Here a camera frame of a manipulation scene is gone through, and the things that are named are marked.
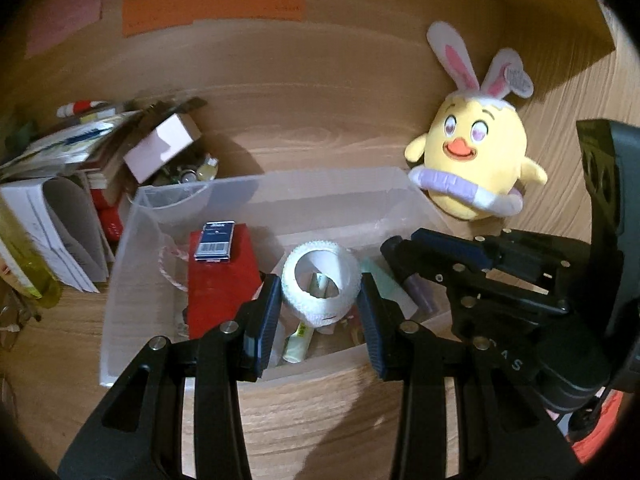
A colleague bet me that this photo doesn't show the pink sticky note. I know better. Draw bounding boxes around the pink sticky note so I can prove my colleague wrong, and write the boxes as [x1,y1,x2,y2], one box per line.
[25,0,102,58]

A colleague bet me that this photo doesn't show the stack of books papers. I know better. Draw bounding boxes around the stack of books papers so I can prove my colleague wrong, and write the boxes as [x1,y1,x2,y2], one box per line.
[1,96,207,182]

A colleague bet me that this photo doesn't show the mint green tube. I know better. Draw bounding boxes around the mint green tube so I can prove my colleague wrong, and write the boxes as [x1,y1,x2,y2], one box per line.
[360,258,418,318]

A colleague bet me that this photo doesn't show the white folded papers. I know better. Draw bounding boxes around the white folded papers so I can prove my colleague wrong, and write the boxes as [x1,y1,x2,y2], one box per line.
[1,177,113,292]

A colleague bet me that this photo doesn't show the eyeglasses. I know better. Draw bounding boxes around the eyeglasses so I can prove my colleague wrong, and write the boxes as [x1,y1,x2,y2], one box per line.
[0,282,41,352]

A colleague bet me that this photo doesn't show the red package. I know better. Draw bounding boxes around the red package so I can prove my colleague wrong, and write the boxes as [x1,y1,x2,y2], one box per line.
[186,223,262,339]

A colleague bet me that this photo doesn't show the red white marker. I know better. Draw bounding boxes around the red white marker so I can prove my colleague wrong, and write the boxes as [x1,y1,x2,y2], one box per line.
[56,100,107,118]

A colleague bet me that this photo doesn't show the clear plastic storage bin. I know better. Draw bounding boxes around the clear plastic storage bin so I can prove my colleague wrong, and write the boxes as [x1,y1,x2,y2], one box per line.
[99,167,465,387]

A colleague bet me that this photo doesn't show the small dark blue box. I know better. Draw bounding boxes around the small dark blue box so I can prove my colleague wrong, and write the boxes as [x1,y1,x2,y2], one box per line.
[194,221,235,262]

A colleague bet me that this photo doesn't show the white green lip balm box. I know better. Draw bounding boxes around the white green lip balm box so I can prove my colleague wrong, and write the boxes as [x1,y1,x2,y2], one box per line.
[282,273,329,364]

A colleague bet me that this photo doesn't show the white bowl with items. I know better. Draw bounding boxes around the white bowl with items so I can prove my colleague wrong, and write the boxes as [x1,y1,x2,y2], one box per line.
[143,151,219,186]

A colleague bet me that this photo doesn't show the purple dark capped cosmetic tube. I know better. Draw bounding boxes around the purple dark capped cosmetic tube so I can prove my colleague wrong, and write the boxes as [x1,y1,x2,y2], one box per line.
[404,273,438,318]

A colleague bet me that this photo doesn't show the small white cardboard box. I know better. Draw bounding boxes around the small white cardboard box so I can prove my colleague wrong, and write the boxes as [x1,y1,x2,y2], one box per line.
[124,114,201,183]

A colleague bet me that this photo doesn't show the white red lipstick tube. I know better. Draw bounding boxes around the white red lipstick tube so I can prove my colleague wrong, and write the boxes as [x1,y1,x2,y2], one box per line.
[341,308,366,346]

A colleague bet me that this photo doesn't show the yellow chick plush toy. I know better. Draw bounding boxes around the yellow chick plush toy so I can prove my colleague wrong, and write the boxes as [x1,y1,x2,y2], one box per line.
[404,21,548,221]

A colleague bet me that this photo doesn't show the white tape roll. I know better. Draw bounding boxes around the white tape roll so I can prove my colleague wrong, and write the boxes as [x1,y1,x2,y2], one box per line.
[281,240,361,328]

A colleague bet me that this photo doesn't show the tall yellow spray bottle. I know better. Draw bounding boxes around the tall yellow spray bottle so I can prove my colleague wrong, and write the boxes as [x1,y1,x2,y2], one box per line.
[1,200,62,309]

